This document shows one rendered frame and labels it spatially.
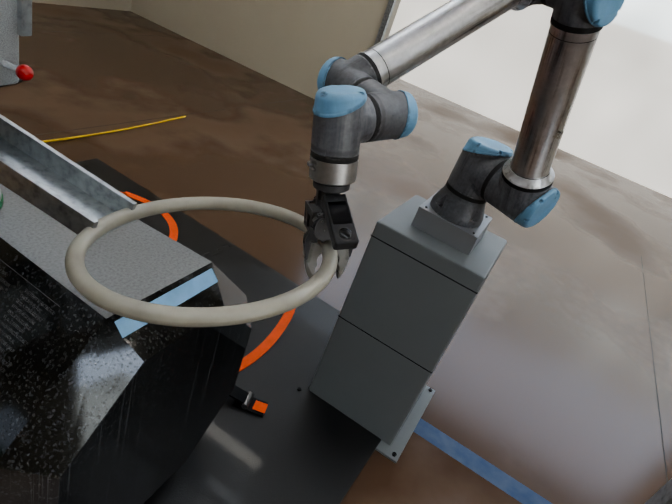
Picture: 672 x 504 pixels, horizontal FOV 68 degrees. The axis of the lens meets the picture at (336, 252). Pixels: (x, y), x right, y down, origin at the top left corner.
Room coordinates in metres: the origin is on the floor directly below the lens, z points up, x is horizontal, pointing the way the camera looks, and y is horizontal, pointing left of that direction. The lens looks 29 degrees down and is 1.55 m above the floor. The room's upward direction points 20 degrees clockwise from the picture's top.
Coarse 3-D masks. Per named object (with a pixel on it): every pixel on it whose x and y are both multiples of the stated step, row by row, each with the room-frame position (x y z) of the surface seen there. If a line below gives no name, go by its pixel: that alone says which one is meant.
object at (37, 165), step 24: (0, 120) 0.94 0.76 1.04; (0, 144) 0.91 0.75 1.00; (24, 144) 0.92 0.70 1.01; (0, 168) 0.81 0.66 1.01; (24, 168) 0.88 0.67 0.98; (48, 168) 0.91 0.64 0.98; (72, 168) 0.90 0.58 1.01; (24, 192) 0.80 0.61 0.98; (48, 192) 0.79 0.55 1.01; (72, 192) 0.88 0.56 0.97; (96, 192) 0.89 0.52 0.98; (120, 192) 0.89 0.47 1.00; (72, 216) 0.78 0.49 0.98; (96, 216) 0.84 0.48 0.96
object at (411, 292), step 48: (384, 240) 1.53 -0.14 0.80; (432, 240) 1.55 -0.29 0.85; (480, 240) 1.70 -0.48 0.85; (384, 288) 1.51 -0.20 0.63; (432, 288) 1.46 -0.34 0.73; (480, 288) 1.55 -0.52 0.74; (336, 336) 1.54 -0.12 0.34; (384, 336) 1.48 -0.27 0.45; (432, 336) 1.44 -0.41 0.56; (336, 384) 1.51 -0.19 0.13; (384, 384) 1.46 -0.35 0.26; (384, 432) 1.43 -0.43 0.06
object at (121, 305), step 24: (120, 216) 0.85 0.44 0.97; (144, 216) 0.90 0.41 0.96; (288, 216) 0.99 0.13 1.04; (72, 264) 0.64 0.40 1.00; (336, 264) 0.81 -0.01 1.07; (96, 288) 0.58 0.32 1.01; (312, 288) 0.70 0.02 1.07; (120, 312) 0.55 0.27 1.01; (144, 312) 0.55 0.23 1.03; (168, 312) 0.56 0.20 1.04; (192, 312) 0.57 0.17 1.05; (216, 312) 0.58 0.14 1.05; (240, 312) 0.59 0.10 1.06; (264, 312) 0.61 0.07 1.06
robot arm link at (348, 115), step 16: (320, 96) 0.87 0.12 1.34; (336, 96) 0.86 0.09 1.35; (352, 96) 0.87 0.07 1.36; (320, 112) 0.86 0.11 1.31; (336, 112) 0.86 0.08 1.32; (352, 112) 0.87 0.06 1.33; (368, 112) 0.90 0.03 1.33; (320, 128) 0.86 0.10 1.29; (336, 128) 0.85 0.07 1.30; (352, 128) 0.87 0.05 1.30; (368, 128) 0.90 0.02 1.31; (320, 144) 0.86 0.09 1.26; (336, 144) 0.85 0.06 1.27; (352, 144) 0.87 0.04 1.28; (320, 160) 0.86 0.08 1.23; (336, 160) 0.86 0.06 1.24; (352, 160) 0.87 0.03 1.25
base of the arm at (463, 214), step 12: (444, 192) 1.64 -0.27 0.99; (456, 192) 1.60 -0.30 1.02; (432, 204) 1.64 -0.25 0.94; (444, 204) 1.60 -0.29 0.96; (456, 204) 1.59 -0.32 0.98; (468, 204) 1.59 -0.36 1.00; (480, 204) 1.61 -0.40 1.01; (444, 216) 1.59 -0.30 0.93; (456, 216) 1.58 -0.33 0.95; (468, 216) 1.58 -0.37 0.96; (480, 216) 1.62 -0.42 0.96
